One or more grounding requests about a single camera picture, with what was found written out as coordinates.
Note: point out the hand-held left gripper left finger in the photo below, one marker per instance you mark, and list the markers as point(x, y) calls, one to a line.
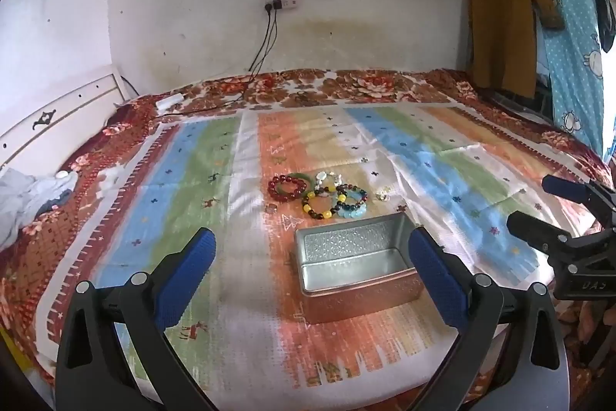
point(192, 276)

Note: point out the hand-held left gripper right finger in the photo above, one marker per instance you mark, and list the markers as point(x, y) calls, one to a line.
point(433, 276)

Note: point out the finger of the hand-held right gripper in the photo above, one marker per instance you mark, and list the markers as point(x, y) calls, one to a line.
point(558, 185)
point(529, 225)

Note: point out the silver metal tin box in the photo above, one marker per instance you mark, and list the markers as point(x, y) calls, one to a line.
point(356, 271)

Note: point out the colourful striped cloth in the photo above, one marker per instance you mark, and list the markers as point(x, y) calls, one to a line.
point(202, 170)

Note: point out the green jade bangle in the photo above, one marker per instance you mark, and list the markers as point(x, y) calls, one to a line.
point(303, 175)

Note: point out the blue printed hanging cloth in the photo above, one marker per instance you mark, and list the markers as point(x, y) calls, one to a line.
point(572, 35)

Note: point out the white charger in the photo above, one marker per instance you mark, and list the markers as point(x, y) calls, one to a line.
point(169, 100)

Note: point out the brown hanging garment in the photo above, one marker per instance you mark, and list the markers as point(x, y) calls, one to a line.
point(500, 16)

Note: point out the grey crumpled clothes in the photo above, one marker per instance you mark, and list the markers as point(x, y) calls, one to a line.
point(24, 204)

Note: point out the red floral blanket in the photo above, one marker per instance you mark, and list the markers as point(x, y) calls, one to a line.
point(370, 83)

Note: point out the white headboard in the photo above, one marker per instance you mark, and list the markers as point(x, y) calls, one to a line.
point(67, 112)

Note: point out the white power strip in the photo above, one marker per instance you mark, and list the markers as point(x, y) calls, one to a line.
point(284, 1)

